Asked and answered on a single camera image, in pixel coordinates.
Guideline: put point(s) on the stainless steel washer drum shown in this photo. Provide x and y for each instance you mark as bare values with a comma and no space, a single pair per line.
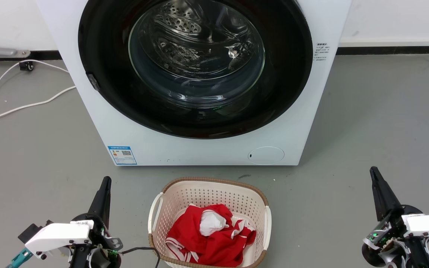
184,22

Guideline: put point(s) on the small printed text label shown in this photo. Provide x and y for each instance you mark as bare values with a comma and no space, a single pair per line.
321,50

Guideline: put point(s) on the black round washer door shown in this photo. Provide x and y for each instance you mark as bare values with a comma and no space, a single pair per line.
102,44

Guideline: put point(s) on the white plastic laundry basket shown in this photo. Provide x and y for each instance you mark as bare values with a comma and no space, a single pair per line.
207,193

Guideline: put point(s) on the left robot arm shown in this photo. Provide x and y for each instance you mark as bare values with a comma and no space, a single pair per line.
82,258

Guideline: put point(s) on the blue energy label sticker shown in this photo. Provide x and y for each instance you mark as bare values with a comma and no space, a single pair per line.
122,155

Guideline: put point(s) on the black caster wheel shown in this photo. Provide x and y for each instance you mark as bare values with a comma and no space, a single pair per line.
26,66

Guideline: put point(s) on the white front-load washing machine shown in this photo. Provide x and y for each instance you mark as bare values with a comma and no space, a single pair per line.
199,152

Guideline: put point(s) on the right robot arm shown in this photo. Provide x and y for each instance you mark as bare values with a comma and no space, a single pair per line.
417,255

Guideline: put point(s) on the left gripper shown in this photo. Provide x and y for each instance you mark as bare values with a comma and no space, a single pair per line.
101,234

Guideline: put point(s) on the red garment with white stripes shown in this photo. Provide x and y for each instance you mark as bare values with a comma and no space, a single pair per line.
214,249

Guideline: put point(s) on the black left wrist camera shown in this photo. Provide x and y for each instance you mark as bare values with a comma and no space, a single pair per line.
34,230

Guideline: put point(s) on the round white filter cover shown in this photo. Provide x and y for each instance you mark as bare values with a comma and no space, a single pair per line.
266,155

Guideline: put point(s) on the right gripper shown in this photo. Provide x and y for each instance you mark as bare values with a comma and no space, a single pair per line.
393,230

